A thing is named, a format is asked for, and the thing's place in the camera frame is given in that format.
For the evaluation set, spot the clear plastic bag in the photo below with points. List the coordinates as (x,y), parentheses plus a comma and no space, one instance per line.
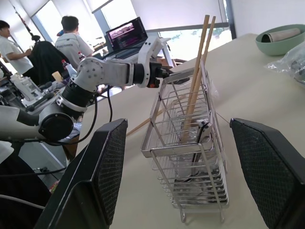
(289,63)

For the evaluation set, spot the cola bottle with red cap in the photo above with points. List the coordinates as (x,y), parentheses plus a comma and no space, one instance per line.
(81,56)
(64,65)

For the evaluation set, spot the open black laptop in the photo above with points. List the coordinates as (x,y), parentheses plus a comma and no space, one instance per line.
(126,33)

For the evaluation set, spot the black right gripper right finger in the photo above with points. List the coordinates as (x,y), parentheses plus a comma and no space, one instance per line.
(274,171)

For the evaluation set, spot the black jacket on chair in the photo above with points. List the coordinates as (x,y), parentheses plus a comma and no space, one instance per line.
(47,62)

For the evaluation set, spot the rolled grey cloth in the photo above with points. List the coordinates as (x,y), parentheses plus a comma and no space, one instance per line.
(281,35)

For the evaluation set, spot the person in printed white shirt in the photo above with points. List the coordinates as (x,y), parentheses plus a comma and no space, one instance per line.
(71,45)

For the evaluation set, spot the wooden chopstick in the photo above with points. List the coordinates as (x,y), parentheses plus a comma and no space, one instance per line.
(143,125)
(205,57)
(199,59)

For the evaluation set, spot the green bowl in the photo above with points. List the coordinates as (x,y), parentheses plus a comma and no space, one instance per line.
(274,48)

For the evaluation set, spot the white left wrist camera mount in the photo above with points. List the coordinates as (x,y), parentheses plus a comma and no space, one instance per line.
(145,51)

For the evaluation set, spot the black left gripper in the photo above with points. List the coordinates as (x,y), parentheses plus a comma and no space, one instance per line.
(156,69)

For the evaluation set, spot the metal spoon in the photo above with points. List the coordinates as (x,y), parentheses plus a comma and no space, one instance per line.
(203,133)

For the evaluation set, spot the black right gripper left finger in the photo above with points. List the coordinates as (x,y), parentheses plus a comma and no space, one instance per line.
(78,190)

